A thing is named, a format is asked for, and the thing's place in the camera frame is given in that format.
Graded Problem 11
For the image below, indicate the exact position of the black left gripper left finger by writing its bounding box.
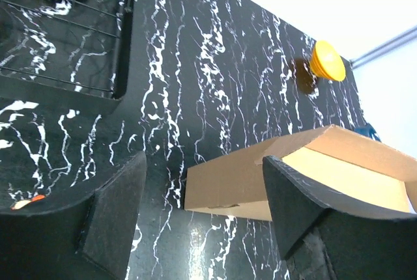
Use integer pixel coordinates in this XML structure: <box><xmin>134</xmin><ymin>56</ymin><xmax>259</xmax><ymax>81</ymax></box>
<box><xmin>1</xmin><ymin>151</ymin><xmax>147</xmax><ymax>279</ymax></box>

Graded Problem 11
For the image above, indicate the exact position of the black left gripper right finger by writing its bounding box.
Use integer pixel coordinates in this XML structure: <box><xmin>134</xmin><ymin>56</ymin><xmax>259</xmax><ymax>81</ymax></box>
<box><xmin>263</xmin><ymin>156</ymin><xmax>416</xmax><ymax>279</ymax></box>

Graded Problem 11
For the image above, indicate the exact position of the brown cardboard box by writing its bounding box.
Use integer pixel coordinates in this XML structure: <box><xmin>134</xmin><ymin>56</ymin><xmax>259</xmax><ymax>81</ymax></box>
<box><xmin>184</xmin><ymin>124</ymin><xmax>416</xmax><ymax>221</ymax></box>

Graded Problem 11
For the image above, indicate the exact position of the yellow red flower toy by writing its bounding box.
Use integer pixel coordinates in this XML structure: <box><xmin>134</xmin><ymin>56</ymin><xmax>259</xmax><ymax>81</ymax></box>
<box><xmin>10</xmin><ymin>195</ymin><xmax>46</xmax><ymax>210</ymax></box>

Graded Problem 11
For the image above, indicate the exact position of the dark blue bowl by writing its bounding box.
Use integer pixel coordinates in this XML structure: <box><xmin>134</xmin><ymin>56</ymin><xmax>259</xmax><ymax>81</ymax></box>
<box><xmin>353</xmin><ymin>123</ymin><xmax>381</xmax><ymax>142</ymax></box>

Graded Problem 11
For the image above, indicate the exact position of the orange bowl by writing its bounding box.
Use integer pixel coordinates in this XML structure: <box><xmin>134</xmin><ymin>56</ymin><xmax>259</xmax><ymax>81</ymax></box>
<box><xmin>309</xmin><ymin>40</ymin><xmax>346</xmax><ymax>81</ymax></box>

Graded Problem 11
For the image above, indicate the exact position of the black marble pattern mat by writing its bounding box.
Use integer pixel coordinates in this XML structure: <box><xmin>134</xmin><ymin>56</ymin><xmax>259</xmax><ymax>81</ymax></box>
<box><xmin>1</xmin><ymin>0</ymin><xmax>365</xmax><ymax>279</ymax></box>

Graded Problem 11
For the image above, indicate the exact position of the black wire dish rack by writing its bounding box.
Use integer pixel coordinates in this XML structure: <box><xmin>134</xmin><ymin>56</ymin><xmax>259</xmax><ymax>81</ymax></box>
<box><xmin>1</xmin><ymin>0</ymin><xmax>134</xmax><ymax>115</ymax></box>

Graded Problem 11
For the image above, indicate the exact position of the aluminium frame rail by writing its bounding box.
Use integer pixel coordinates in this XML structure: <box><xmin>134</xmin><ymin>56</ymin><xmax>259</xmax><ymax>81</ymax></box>
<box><xmin>350</xmin><ymin>26</ymin><xmax>417</xmax><ymax>70</ymax></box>

